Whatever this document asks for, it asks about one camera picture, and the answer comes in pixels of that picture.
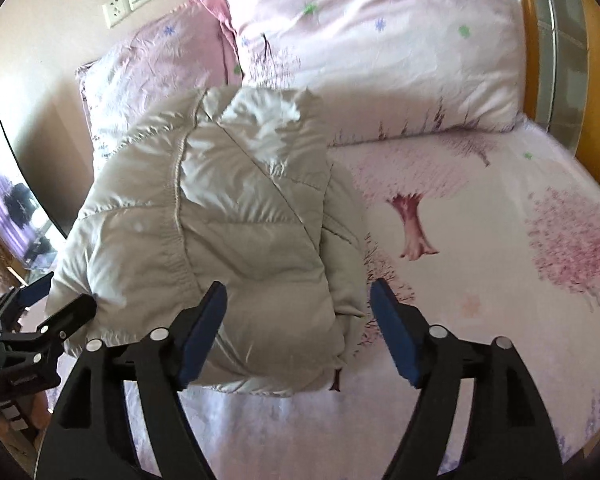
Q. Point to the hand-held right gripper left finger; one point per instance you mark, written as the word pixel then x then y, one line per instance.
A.
pixel 205 330

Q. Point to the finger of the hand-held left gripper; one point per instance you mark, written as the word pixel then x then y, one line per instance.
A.
pixel 35 292
pixel 70 317

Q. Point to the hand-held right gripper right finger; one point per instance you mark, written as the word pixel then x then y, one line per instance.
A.
pixel 392 330

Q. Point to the beige puffer jacket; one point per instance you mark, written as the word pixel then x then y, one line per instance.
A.
pixel 220 210

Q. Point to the black television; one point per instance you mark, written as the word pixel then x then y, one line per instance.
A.
pixel 15 210

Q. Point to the floral bed sheet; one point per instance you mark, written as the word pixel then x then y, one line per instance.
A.
pixel 480 285

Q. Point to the light pink floral pillow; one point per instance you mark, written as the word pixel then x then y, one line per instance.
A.
pixel 380 60

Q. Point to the wooden headboard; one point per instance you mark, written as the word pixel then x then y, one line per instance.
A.
pixel 597 85

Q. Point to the white wall socket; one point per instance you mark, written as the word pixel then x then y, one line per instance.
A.
pixel 116 11

